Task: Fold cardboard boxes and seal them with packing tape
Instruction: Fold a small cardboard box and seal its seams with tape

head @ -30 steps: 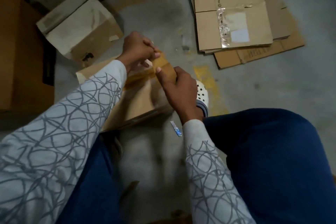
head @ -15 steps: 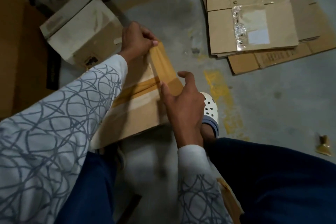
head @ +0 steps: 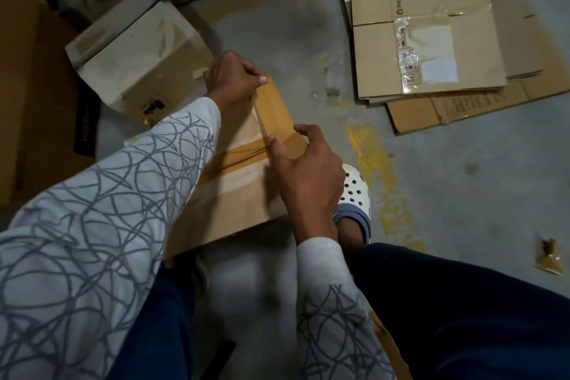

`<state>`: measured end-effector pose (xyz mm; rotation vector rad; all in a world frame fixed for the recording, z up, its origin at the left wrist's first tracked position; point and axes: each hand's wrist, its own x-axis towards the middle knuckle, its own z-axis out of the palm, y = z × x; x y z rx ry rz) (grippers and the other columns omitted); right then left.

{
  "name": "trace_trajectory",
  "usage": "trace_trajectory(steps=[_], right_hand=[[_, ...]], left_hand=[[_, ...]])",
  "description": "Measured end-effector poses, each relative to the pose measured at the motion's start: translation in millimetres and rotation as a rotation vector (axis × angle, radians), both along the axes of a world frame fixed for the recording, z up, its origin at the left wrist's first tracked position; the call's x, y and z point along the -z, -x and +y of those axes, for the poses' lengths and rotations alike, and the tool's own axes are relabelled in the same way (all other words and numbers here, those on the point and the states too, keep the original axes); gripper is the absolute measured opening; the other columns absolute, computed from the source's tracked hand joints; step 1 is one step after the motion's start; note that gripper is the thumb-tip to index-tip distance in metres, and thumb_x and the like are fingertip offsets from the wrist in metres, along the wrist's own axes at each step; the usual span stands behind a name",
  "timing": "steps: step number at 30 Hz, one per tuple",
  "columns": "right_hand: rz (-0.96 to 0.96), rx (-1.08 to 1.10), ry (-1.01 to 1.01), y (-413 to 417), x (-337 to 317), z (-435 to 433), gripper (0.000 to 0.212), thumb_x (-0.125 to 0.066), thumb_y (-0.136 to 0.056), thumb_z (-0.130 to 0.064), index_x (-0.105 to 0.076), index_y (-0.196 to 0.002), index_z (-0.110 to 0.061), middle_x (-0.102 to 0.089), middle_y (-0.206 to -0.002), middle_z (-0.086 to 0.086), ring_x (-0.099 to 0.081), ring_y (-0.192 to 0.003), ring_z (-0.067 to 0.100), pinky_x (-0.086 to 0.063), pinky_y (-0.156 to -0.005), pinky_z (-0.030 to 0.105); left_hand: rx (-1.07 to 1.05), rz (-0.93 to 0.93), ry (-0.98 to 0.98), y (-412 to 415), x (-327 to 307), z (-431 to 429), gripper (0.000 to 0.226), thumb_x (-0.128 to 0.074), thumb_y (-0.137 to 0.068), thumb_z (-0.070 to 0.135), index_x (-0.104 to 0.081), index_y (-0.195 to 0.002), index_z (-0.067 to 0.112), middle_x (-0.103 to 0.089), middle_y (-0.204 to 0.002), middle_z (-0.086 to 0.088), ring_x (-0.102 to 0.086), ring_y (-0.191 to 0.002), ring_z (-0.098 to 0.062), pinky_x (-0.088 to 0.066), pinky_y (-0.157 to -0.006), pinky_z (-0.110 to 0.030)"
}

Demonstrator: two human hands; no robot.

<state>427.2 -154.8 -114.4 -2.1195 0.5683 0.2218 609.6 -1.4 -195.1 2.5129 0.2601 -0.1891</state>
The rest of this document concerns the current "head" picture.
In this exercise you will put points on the person's right forearm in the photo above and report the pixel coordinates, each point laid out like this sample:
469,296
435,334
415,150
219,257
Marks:
343,322

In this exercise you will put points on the person's right white clog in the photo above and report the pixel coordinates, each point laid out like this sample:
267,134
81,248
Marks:
354,193

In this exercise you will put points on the person's left forearm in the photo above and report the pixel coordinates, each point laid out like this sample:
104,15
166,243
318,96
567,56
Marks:
98,250

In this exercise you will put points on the person's left hand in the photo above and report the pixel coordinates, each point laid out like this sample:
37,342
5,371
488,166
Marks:
230,79

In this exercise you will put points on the small cardboard box being taped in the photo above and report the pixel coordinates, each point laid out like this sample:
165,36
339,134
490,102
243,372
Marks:
231,188

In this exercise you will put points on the large black-label cardboard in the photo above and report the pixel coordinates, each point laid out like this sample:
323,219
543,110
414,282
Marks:
36,117

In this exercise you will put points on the person's right hand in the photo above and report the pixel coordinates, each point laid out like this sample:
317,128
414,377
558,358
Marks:
312,184

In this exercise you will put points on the person's left white clog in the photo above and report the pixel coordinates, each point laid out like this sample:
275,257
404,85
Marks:
198,273

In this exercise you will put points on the person's blue trousers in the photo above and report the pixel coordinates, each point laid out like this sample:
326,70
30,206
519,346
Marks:
463,313

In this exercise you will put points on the flat brown cardboard sheet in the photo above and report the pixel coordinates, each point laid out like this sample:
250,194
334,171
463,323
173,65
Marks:
525,72

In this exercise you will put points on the small brown cardboard box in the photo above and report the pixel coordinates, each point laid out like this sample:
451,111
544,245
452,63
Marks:
142,55

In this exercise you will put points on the person's white clog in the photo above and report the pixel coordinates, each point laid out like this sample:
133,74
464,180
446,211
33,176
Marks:
198,273
354,193

